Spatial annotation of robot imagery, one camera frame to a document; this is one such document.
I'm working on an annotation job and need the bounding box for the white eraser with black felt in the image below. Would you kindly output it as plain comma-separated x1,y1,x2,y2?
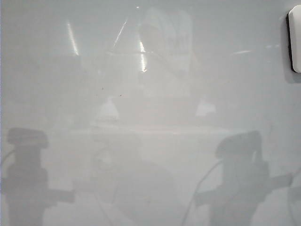
285,5,301,73

